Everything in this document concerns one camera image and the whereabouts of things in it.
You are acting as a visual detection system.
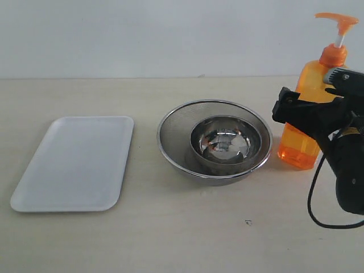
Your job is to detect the steel mesh colander basket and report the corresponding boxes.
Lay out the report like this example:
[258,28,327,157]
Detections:
[157,99,273,187]

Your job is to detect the orange pump soap bottle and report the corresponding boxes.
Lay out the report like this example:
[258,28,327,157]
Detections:
[278,13,359,169]

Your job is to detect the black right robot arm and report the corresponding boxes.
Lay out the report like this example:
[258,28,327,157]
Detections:
[272,67,363,215]

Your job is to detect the small stainless steel bowl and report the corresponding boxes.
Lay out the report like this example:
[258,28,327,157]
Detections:
[190,115,262,176]

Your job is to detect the white rectangular foam tray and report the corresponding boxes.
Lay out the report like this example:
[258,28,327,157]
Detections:
[10,116,134,213]

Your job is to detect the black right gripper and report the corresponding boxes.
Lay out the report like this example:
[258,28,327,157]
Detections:
[272,69,363,142]

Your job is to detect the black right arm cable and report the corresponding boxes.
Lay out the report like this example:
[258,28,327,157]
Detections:
[308,155,364,229]

